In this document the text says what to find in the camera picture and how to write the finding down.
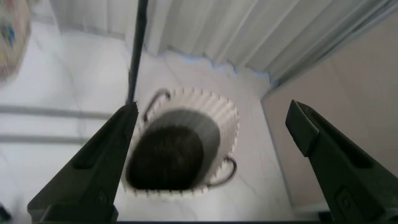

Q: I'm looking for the cream printed garment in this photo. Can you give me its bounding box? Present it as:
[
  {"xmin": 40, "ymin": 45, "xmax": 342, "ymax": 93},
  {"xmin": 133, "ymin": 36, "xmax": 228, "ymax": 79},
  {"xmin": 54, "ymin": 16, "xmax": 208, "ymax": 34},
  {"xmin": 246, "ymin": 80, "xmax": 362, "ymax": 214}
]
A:
[{"xmin": 0, "ymin": 0, "xmax": 32, "ymax": 86}]

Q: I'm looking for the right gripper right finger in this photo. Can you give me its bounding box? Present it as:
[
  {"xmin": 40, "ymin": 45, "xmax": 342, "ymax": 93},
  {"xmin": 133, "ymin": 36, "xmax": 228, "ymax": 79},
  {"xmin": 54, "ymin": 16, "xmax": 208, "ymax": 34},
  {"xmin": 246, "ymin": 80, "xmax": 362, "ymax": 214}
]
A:
[{"xmin": 285, "ymin": 99, "xmax": 398, "ymax": 222}]

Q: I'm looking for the white laundry basket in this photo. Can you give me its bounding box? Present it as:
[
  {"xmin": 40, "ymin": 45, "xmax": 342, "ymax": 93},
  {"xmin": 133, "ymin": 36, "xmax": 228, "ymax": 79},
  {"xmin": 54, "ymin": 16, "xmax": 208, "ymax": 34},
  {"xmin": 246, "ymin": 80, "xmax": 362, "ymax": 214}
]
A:
[{"xmin": 121, "ymin": 87, "xmax": 240, "ymax": 200}]

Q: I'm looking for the white curtain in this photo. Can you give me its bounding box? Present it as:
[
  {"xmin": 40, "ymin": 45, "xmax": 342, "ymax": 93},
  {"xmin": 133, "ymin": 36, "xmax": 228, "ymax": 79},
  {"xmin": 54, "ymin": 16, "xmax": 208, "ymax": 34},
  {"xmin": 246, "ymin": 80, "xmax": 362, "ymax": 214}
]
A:
[{"xmin": 49, "ymin": 0, "xmax": 398, "ymax": 88}]

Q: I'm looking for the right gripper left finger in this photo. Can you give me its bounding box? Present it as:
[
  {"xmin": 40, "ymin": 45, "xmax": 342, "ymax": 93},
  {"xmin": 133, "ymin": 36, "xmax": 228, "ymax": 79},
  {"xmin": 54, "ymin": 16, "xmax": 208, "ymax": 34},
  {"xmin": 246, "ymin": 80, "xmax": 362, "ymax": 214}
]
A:
[{"xmin": 27, "ymin": 101, "xmax": 139, "ymax": 222}]

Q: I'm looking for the black clothes rack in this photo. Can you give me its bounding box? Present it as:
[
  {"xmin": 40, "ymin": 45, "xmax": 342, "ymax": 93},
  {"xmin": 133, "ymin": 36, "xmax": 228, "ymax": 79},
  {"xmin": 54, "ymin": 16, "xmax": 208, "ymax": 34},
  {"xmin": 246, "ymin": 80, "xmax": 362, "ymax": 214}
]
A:
[{"xmin": 0, "ymin": 0, "xmax": 149, "ymax": 146}]

